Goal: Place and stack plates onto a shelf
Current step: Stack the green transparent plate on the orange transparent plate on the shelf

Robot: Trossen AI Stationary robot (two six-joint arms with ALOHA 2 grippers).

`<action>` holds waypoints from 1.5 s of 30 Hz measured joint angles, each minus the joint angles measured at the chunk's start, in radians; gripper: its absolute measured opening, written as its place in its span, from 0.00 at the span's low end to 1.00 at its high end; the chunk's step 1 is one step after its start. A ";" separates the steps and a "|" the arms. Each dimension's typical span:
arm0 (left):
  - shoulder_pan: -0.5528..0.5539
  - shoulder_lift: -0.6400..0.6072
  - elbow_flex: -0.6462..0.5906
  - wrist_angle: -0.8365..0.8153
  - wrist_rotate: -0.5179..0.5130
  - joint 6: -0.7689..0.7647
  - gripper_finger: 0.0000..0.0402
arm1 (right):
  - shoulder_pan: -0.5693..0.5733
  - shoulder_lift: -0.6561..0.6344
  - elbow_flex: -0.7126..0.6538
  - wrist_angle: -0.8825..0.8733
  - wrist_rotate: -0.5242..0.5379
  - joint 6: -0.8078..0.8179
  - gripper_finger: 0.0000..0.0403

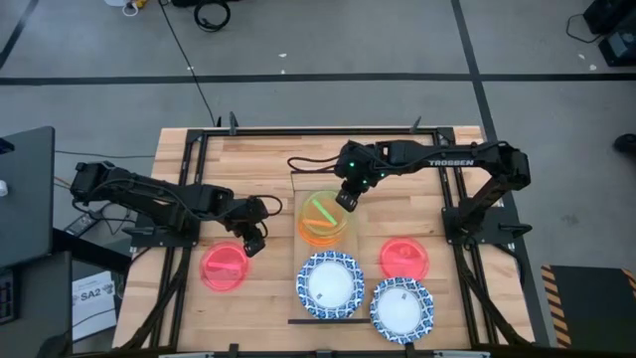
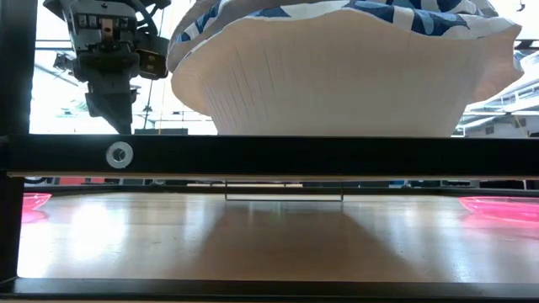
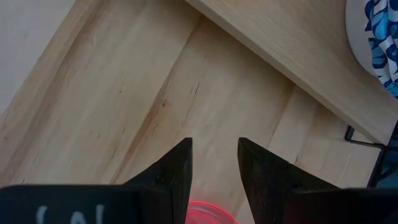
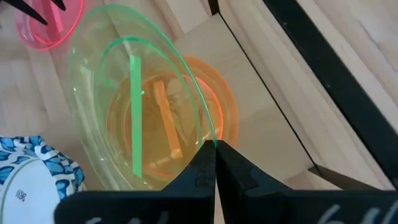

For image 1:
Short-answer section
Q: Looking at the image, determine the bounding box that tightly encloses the black mat with hazard stripes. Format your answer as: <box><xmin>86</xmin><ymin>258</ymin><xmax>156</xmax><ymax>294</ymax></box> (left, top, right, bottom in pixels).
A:
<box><xmin>540</xmin><ymin>265</ymin><xmax>636</xmax><ymax>349</ymax></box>

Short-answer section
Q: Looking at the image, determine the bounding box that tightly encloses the black power adapter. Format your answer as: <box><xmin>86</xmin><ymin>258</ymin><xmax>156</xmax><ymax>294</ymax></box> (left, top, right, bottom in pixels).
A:
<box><xmin>63</xmin><ymin>212</ymin><xmax>100</xmax><ymax>238</ymax></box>

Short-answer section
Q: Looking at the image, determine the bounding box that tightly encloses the green plastic plate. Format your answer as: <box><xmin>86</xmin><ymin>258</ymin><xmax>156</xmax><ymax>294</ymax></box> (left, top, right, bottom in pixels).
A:
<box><xmin>299</xmin><ymin>189</ymin><xmax>352</xmax><ymax>239</ymax></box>

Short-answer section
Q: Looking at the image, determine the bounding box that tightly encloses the black device with buttons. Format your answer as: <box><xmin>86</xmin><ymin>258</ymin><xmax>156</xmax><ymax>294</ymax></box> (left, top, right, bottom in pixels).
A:
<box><xmin>0</xmin><ymin>268</ymin><xmax>21</xmax><ymax>325</ymax></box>

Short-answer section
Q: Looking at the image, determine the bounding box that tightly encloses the dark grey side desk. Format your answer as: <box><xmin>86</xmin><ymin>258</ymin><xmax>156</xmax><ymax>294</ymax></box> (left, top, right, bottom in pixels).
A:
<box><xmin>0</xmin><ymin>125</ymin><xmax>56</xmax><ymax>269</ymax></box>

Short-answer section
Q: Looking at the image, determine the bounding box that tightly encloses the white printed paper sheet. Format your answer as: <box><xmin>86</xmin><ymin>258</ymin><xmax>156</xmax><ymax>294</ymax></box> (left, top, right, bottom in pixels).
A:
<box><xmin>72</xmin><ymin>270</ymin><xmax>118</xmax><ymax>342</ymax></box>

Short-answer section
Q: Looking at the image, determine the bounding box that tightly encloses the blue white paper plate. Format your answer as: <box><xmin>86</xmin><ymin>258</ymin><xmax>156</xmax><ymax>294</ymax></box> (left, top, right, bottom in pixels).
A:
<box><xmin>295</xmin><ymin>250</ymin><xmax>366</xmax><ymax>320</ymax></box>
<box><xmin>369</xmin><ymin>276</ymin><xmax>435</xmax><ymax>345</ymax></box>

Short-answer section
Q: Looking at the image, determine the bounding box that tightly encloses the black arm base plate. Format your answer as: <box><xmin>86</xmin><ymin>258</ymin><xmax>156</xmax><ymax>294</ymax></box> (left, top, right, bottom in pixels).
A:
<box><xmin>129</xmin><ymin>226</ymin><xmax>200</xmax><ymax>249</ymax></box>
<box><xmin>441</xmin><ymin>206</ymin><xmax>532</xmax><ymax>246</ymax></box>

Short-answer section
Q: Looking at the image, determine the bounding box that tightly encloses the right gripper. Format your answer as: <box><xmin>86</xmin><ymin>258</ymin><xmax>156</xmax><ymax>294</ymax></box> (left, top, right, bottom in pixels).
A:
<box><xmin>333</xmin><ymin>139</ymin><xmax>387</xmax><ymax>213</ymax></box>

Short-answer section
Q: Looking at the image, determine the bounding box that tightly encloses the pink plastic plate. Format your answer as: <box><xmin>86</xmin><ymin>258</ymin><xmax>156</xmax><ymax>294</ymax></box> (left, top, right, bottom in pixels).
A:
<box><xmin>199</xmin><ymin>241</ymin><xmax>250</xmax><ymax>293</ymax></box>
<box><xmin>379</xmin><ymin>236</ymin><xmax>430</xmax><ymax>280</ymax></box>

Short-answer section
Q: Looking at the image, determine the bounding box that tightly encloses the black aluminium table frame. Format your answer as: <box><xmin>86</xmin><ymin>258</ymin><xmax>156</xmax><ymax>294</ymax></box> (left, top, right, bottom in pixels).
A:
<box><xmin>116</xmin><ymin>126</ymin><xmax>538</xmax><ymax>358</ymax></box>

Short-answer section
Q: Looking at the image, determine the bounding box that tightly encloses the long black floor cable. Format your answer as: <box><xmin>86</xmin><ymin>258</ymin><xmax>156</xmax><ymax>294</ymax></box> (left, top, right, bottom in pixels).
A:
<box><xmin>157</xmin><ymin>0</ymin><xmax>220</xmax><ymax>126</ymax></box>

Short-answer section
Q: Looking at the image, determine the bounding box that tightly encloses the orange plastic plate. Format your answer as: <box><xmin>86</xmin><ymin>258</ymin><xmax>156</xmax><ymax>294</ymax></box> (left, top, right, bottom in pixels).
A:
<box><xmin>296</xmin><ymin>198</ymin><xmax>349</xmax><ymax>249</ymax></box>

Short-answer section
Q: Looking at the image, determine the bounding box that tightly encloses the coiled black cable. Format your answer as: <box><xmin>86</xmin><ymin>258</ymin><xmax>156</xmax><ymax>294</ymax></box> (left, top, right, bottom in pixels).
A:
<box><xmin>192</xmin><ymin>0</ymin><xmax>233</xmax><ymax>34</ymax></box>

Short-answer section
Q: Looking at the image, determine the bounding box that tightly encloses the thin black floor cable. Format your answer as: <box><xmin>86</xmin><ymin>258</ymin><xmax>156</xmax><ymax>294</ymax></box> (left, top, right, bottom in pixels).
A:
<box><xmin>54</xmin><ymin>149</ymin><xmax>156</xmax><ymax>160</ymax></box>

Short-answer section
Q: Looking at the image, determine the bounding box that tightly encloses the black bag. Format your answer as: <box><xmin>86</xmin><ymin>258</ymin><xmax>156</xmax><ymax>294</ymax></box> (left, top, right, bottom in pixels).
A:
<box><xmin>581</xmin><ymin>0</ymin><xmax>636</xmax><ymax>36</ymax></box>

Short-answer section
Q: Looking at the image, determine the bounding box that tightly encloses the black equipment case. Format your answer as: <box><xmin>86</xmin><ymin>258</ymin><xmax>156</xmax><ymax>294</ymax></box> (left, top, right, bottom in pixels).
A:
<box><xmin>598</xmin><ymin>28</ymin><xmax>636</xmax><ymax>68</ymax></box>

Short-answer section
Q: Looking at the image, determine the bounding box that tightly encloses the person's foot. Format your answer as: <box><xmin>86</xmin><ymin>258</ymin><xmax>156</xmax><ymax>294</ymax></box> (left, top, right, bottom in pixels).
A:
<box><xmin>613</xmin><ymin>132</ymin><xmax>636</xmax><ymax>154</ymax></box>

